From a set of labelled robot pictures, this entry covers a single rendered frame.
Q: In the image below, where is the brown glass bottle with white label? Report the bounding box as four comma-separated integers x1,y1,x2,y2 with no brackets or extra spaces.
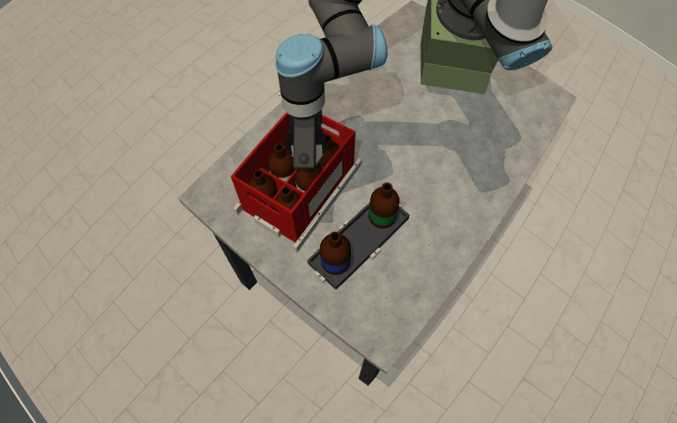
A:
268,143,295,182
295,164,323,192

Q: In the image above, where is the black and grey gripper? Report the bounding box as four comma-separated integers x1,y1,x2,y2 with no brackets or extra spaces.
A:
285,109,328,165

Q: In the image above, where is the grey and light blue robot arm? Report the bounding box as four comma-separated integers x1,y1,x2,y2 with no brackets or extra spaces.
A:
276,0,552,169

